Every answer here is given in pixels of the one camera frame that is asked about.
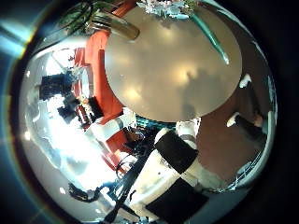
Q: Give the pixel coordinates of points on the person with white shoes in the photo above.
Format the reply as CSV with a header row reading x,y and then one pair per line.
x,y
249,127

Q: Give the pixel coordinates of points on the teal table base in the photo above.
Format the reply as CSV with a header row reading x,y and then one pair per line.
x,y
155,123

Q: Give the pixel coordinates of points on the orange sofa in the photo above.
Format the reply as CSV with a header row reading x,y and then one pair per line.
x,y
102,77

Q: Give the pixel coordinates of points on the green leafy potted plant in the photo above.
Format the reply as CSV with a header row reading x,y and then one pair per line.
x,y
74,15

